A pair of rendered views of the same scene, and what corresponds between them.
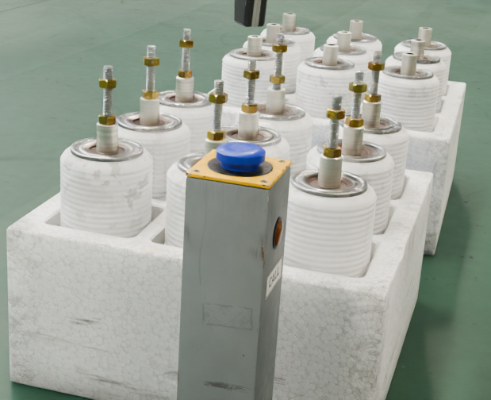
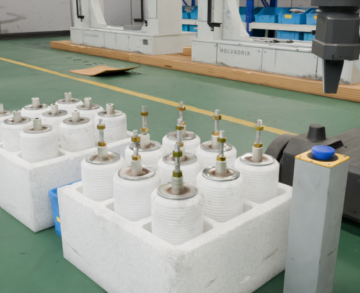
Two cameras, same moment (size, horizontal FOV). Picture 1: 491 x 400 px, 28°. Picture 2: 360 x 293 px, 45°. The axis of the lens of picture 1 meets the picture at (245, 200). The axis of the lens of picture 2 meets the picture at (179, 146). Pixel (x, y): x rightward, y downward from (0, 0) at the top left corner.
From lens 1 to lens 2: 98 cm
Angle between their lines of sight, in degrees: 55
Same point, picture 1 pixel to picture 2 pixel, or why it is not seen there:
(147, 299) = (235, 249)
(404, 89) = (120, 120)
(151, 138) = (157, 178)
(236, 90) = (44, 150)
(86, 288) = (211, 264)
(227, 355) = (333, 238)
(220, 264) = (335, 200)
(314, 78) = (82, 129)
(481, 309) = not seen: hidden behind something
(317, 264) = (274, 193)
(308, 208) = (272, 171)
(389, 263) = not seen: hidden behind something
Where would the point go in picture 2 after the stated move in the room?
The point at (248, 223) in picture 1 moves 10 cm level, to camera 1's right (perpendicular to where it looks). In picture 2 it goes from (344, 177) to (355, 160)
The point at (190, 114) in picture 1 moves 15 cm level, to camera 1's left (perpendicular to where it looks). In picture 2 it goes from (123, 163) to (72, 187)
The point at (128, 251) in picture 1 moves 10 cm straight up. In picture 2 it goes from (229, 231) to (231, 181)
